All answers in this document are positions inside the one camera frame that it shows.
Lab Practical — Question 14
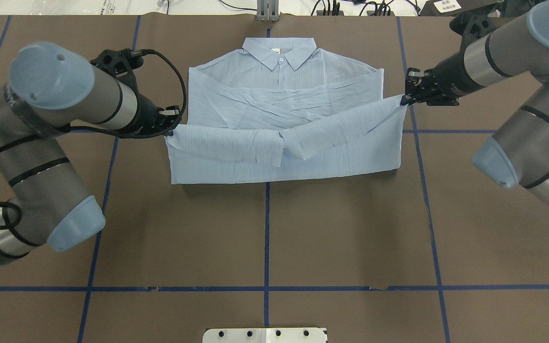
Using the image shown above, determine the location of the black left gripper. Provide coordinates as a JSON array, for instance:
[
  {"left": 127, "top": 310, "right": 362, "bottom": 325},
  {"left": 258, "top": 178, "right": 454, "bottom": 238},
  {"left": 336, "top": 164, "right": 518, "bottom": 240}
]
[{"left": 136, "top": 94, "right": 183, "bottom": 136}]

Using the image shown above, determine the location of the grey aluminium frame post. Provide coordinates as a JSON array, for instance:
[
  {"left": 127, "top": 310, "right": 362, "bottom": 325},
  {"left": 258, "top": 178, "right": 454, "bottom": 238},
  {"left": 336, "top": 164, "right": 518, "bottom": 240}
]
[{"left": 256, "top": 0, "right": 280, "bottom": 22}]

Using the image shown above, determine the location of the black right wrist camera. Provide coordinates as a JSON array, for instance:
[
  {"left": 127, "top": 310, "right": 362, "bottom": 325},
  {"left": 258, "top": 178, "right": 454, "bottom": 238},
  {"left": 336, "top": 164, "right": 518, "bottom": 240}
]
[{"left": 449, "top": 12, "right": 497, "bottom": 50}]

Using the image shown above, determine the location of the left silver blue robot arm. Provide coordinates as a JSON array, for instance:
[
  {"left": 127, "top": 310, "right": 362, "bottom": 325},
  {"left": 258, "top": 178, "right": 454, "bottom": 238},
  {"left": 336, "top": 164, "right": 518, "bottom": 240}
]
[{"left": 0, "top": 41, "right": 188, "bottom": 267}]

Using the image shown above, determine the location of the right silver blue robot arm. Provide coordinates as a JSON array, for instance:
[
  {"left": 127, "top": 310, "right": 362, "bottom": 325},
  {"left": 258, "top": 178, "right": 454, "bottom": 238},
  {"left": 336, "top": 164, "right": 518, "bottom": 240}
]
[{"left": 400, "top": 0, "right": 549, "bottom": 208}]

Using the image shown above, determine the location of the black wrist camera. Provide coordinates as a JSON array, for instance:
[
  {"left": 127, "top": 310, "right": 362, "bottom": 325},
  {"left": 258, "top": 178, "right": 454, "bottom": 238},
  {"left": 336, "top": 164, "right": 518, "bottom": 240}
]
[
  {"left": 89, "top": 48, "right": 143, "bottom": 87},
  {"left": 449, "top": 12, "right": 497, "bottom": 50}
]

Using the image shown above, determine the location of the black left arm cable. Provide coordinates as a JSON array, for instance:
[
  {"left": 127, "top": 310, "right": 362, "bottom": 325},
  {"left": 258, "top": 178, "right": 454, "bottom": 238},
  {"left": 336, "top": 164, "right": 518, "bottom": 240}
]
[{"left": 0, "top": 49, "right": 187, "bottom": 260}]

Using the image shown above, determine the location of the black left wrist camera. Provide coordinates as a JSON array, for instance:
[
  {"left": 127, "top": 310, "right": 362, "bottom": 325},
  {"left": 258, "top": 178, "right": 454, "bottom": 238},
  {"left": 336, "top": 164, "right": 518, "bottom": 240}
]
[{"left": 89, "top": 48, "right": 143, "bottom": 87}]

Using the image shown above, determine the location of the light blue button-up shirt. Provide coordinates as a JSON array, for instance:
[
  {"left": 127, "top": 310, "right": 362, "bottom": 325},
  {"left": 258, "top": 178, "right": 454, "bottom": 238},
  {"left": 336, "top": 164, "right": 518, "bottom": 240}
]
[{"left": 165, "top": 38, "right": 406, "bottom": 185}]

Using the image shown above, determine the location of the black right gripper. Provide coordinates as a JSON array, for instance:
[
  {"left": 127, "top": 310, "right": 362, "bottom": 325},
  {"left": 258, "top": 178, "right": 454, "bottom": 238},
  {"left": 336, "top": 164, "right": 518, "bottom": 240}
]
[{"left": 400, "top": 52, "right": 473, "bottom": 106}]

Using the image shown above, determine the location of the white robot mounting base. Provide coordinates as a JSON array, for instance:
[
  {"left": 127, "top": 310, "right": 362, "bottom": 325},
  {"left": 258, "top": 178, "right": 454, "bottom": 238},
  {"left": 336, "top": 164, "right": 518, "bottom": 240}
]
[{"left": 202, "top": 327, "right": 328, "bottom": 343}]

